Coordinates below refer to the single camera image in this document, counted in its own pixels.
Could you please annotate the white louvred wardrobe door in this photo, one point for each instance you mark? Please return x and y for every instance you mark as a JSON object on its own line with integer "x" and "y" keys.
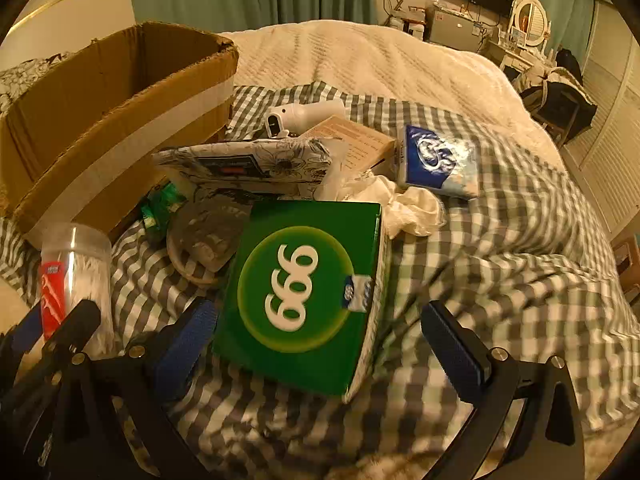
{"x": 605, "y": 110}

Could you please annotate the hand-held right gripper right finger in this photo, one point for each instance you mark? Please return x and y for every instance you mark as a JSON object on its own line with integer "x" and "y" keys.
{"x": 450, "y": 345}

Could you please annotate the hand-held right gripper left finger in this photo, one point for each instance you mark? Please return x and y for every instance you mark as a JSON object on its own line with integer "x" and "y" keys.
{"x": 192, "y": 345}

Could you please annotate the beige tape roll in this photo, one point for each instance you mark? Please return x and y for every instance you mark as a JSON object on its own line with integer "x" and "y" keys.
{"x": 200, "y": 240}

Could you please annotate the small tan paper box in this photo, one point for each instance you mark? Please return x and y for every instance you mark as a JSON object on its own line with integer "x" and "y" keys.
{"x": 360, "y": 145}

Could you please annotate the white crumpled cloth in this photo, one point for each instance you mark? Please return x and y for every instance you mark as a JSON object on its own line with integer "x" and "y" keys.
{"x": 410, "y": 210}

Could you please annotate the green medicine box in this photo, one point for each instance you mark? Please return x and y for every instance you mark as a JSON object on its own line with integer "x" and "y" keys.
{"x": 300, "y": 285}

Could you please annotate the grey checkered blanket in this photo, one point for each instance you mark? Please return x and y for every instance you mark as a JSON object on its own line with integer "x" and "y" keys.
{"x": 500, "y": 270}

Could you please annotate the grey cabinet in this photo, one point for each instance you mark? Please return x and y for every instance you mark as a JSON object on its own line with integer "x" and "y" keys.
{"x": 455, "y": 27}

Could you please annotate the floral printed bedding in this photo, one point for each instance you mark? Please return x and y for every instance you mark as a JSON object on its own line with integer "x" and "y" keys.
{"x": 25, "y": 80}

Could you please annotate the brown cardboard box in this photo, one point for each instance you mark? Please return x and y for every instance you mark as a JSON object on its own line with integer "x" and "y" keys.
{"x": 100, "y": 125}

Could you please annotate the white dressing table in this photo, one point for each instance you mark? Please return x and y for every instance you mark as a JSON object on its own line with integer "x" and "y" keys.
{"x": 515, "y": 55}

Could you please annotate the clear cotton swab jar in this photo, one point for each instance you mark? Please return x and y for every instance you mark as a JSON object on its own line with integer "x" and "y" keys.
{"x": 85, "y": 270}

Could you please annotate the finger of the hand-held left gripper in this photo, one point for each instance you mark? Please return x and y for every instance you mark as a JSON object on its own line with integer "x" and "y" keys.
{"x": 75, "y": 321}
{"x": 25, "y": 331}

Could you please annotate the chair with clothes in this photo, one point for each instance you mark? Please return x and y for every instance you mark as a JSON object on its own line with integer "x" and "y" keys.
{"x": 560, "y": 95}

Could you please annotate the blue tissue packet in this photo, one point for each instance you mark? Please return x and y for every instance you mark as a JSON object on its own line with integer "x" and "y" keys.
{"x": 435, "y": 155}

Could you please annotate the small green packet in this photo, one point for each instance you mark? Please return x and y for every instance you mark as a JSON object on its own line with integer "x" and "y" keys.
{"x": 162, "y": 205}

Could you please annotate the cream quilted blanket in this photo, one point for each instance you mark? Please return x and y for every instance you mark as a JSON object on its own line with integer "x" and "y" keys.
{"x": 390, "y": 65}

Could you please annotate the white handheld device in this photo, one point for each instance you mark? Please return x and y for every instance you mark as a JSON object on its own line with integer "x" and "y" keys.
{"x": 310, "y": 112}

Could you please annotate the white oval mirror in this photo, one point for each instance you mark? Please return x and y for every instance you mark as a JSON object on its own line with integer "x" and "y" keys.
{"x": 531, "y": 20}

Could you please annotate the floral printed pouch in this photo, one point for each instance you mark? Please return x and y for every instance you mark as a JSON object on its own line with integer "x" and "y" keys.
{"x": 280, "y": 165}

